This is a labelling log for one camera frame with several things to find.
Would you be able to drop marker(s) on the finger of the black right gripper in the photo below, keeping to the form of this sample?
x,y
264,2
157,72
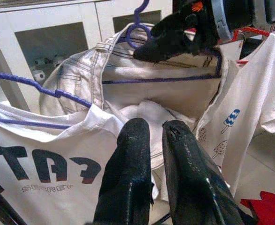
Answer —
x,y
172,27
165,49

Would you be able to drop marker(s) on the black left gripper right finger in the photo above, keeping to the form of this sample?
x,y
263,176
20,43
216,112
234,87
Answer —
x,y
191,178

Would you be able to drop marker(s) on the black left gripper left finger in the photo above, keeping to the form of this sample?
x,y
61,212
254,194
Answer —
x,y
125,173

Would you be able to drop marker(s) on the purple plastic clothes hanger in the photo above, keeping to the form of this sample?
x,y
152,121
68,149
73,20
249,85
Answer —
x,y
151,80
62,93

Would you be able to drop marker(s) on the beige stitched denim garment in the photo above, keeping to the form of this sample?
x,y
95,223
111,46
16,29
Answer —
x,y
81,70

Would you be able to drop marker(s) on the red plastic clothes hanger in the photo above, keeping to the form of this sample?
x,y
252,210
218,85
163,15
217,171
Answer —
x,y
235,34

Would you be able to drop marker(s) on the white T-shirt with popsicle print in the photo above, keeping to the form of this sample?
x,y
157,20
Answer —
x,y
257,82

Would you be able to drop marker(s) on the red garment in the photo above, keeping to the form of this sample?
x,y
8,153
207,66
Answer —
x,y
269,208

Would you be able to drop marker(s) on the white T-shirt with dark lettering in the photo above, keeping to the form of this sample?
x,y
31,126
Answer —
x,y
46,206

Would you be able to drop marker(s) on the white cabinet with glass doors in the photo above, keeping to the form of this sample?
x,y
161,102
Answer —
x,y
57,16

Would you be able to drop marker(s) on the small white round figurine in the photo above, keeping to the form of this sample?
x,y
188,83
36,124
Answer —
x,y
39,76

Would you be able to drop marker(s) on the black rack pole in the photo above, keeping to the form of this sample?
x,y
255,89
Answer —
x,y
1,211

